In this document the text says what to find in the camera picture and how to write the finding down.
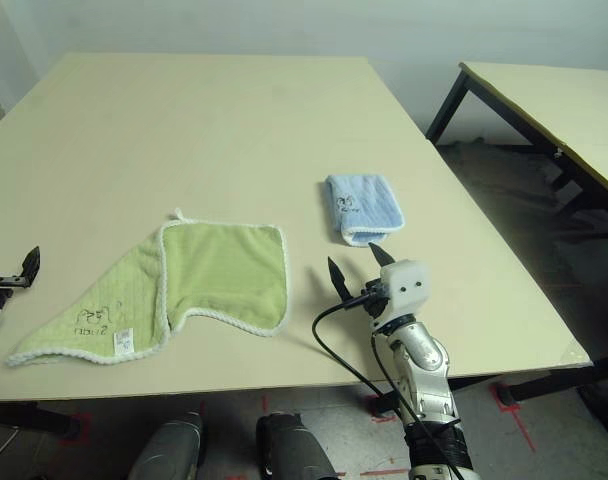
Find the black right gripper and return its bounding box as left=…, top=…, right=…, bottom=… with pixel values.
left=327, top=242, right=396, bottom=319

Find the grey robot left leg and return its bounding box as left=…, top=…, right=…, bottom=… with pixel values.
left=128, top=410, right=205, bottom=480

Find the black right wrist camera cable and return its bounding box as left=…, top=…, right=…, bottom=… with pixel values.
left=311, top=294, right=468, bottom=480

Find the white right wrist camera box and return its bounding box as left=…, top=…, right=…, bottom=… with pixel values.
left=380, top=258, right=430, bottom=307

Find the grey robot right leg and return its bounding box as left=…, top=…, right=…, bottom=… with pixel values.
left=256, top=412, right=338, bottom=480

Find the grey robot leg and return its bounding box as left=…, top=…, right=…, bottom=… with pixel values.
left=256, top=412, right=338, bottom=480
left=128, top=410, right=205, bottom=480

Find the green towel with white trim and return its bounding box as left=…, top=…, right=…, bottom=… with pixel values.
left=4, top=207, right=290, bottom=367

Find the side table with black legs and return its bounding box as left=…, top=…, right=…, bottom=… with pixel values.
left=426, top=60, right=608, bottom=241

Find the folded blue towel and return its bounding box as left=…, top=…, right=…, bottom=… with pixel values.
left=317, top=173, right=406, bottom=247

